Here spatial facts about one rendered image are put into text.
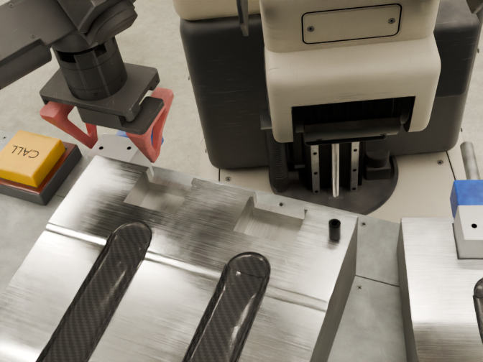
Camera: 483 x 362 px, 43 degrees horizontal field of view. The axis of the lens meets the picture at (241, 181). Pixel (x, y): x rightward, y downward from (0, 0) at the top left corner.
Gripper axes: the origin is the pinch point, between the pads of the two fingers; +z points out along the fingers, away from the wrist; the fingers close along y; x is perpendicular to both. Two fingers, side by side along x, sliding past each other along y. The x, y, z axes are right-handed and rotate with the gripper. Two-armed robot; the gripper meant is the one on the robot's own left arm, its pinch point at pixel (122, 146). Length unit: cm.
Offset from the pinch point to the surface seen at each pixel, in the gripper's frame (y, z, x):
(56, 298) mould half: 5.9, -3.9, -20.0
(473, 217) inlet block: 36.0, -3.8, -2.3
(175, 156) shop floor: -44, 85, 67
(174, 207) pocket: 10.2, -1.7, -7.2
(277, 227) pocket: 20.2, -1.8, -6.6
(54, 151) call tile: -8.3, 1.4, -1.8
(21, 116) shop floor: -103, 85, 70
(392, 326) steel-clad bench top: 31.6, 4.5, -9.7
